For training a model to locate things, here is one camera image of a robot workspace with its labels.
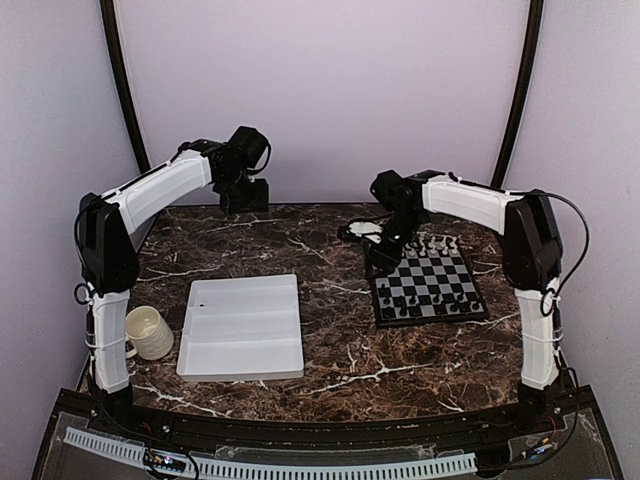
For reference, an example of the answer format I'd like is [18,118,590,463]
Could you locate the black grey chessboard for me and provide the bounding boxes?
[366,244,489,328]

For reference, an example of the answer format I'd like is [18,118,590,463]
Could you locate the white cable duct strip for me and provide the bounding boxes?
[63,427,477,479]

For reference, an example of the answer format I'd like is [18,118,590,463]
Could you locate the right black frame post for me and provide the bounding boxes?
[490,0,544,188]

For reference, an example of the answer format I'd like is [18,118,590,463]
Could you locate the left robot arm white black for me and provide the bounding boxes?
[73,126,272,436]

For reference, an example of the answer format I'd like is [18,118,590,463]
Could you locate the black frame post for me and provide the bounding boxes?
[490,0,544,188]
[99,0,152,174]

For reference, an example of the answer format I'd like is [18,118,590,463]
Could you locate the left black frame post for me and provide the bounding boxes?
[99,0,152,174]

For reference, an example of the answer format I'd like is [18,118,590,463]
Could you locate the cream ceramic mug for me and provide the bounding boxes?
[125,306,174,361]

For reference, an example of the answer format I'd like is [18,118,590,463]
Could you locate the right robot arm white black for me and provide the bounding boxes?
[369,170,569,392]

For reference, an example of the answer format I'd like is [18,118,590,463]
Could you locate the black front rail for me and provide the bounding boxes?
[46,386,595,458]

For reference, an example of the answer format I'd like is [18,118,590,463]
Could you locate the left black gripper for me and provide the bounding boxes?
[219,168,270,213]

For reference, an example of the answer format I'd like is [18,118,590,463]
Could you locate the white plastic tray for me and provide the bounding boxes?
[176,274,305,383]

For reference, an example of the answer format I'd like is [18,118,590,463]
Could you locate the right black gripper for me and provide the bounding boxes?
[366,208,428,280]

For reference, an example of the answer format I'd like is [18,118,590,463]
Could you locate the tall black piece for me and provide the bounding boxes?
[394,296,408,317]

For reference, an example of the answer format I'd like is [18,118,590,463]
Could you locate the white chess pieces row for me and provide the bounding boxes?
[405,233,460,258]

